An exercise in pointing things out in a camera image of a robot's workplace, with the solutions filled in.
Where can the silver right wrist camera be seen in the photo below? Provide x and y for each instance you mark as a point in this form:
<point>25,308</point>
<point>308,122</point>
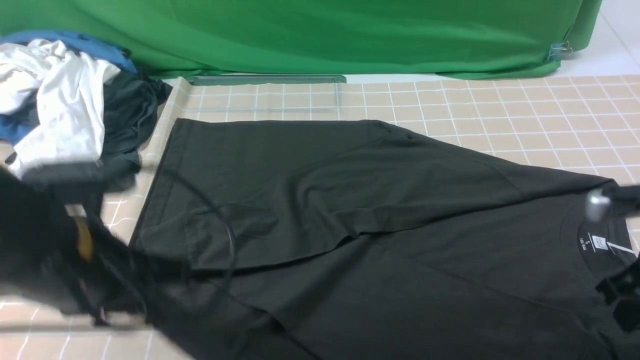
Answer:
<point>612,202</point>

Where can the green backdrop cloth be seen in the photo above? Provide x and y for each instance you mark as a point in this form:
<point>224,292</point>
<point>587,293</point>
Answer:
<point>461,39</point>

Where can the dark gray long-sleeve shirt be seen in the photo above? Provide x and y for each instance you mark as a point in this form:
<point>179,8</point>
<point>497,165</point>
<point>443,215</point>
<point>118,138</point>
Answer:
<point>361,240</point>

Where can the dark gray crumpled garment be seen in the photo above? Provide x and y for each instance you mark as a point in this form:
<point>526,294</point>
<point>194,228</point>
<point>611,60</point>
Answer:
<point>130,114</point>

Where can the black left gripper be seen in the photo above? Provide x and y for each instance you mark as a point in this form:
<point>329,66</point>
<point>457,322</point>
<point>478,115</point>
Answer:
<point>103,274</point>

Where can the white crumpled garment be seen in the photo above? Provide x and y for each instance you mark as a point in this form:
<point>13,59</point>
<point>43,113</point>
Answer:
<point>69,98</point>

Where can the blue crumpled garment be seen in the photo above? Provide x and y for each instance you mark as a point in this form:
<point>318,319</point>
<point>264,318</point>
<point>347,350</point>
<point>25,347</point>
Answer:
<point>12,129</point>

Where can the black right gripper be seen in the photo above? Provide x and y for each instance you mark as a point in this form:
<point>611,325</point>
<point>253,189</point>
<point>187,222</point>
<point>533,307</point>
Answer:
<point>622,292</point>

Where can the metal binder clip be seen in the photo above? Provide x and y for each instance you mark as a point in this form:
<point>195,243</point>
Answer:
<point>559,51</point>

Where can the beige checkered tablecloth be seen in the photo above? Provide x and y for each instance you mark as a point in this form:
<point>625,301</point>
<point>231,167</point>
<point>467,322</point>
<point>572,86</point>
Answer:
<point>582,124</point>

